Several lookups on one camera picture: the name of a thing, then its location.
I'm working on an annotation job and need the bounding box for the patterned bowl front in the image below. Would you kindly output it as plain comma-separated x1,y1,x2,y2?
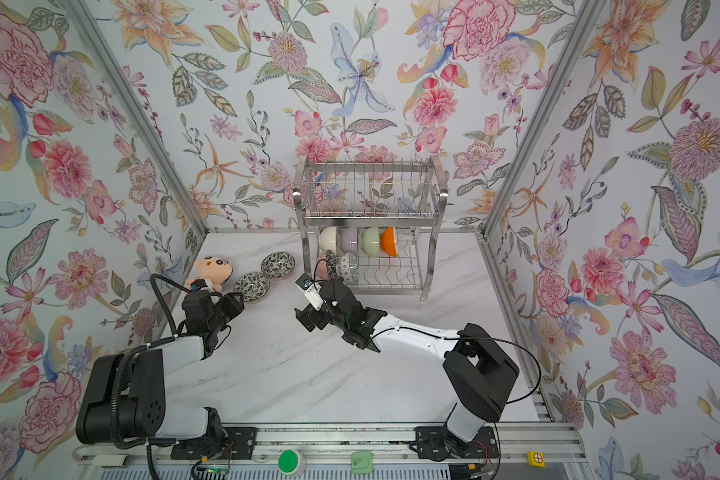
316,250,340,281

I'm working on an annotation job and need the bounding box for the cream bowl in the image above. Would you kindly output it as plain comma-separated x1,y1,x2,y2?
318,226,340,255

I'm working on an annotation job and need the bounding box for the purple bowl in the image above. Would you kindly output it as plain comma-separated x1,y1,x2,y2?
339,226,360,255

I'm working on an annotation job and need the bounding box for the orange white bowl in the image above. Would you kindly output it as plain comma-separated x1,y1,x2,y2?
379,227,399,258

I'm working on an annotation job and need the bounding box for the green bowl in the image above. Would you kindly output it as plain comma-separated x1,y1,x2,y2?
361,226,381,258

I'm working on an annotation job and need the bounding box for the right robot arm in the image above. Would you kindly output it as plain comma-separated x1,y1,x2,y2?
295,274,520,444

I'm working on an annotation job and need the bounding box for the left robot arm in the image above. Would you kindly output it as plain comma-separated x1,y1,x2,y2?
76,290,245,454

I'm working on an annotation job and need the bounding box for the stainless steel dish rack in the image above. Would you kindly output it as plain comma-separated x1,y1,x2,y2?
292,155,449,300

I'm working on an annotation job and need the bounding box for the pink plush doll toy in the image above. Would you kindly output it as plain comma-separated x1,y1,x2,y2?
185,256,234,293

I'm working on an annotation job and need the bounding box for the light green square button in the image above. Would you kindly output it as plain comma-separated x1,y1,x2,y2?
350,451,374,475

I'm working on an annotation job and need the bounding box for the green round button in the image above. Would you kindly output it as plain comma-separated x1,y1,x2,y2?
278,450,307,476

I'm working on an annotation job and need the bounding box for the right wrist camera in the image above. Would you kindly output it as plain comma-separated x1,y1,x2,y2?
295,273,324,311

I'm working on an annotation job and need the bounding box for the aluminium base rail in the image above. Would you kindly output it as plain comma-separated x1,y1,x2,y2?
72,422,594,479

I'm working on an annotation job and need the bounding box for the aluminium left corner post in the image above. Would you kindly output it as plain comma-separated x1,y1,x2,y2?
60,0,209,239

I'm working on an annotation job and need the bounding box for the aluminium corner post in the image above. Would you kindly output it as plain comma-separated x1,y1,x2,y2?
60,0,209,239
482,0,606,240

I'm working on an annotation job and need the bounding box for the aluminium right corner post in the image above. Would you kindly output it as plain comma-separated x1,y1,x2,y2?
482,0,606,240

